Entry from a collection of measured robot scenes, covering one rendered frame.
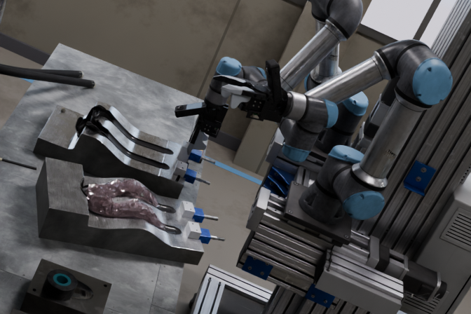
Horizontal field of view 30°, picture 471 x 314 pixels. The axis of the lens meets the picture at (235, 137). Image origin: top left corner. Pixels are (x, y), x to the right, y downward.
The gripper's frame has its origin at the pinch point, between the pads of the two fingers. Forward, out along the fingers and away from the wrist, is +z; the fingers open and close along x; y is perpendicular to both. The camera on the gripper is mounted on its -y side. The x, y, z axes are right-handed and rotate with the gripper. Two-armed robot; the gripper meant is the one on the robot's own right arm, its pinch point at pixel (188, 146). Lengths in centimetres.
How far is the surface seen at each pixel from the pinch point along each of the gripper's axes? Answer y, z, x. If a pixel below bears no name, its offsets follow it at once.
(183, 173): 0.9, 3.1, -13.4
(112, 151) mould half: -23.9, 2.6, -17.0
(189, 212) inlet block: 6.0, 6.3, -30.5
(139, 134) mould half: -17.4, 4.9, 5.3
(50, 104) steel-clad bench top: -51, 13, 18
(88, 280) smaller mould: -17, 7, -80
